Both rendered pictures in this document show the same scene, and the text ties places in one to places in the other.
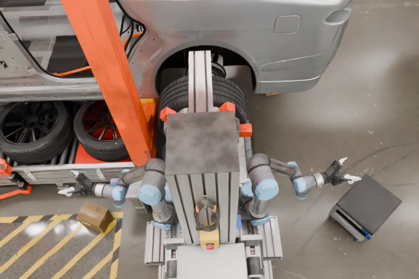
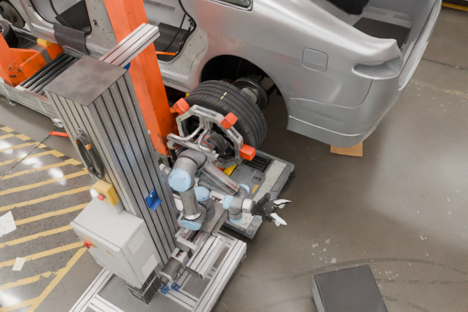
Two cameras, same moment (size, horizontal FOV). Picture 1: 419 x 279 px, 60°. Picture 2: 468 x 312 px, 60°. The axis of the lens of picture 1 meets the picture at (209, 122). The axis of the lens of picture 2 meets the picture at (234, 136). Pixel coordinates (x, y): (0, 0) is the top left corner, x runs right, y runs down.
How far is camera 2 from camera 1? 119 cm
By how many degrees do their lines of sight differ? 21
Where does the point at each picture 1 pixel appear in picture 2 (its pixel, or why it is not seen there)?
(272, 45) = (301, 78)
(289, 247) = (253, 299)
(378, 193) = (366, 291)
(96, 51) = (115, 15)
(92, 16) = not seen: outside the picture
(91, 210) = not seen: hidden behind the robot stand
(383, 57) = not seen: outside the picture
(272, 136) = (310, 191)
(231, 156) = (92, 95)
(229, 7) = (262, 24)
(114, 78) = not seen: hidden behind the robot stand
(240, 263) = (127, 232)
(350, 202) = (329, 282)
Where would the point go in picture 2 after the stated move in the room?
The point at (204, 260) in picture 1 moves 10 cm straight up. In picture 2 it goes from (104, 216) to (99, 205)
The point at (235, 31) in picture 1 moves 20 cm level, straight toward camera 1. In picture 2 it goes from (266, 51) to (250, 67)
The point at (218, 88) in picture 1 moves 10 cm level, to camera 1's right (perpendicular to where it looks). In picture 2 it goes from (232, 99) to (246, 104)
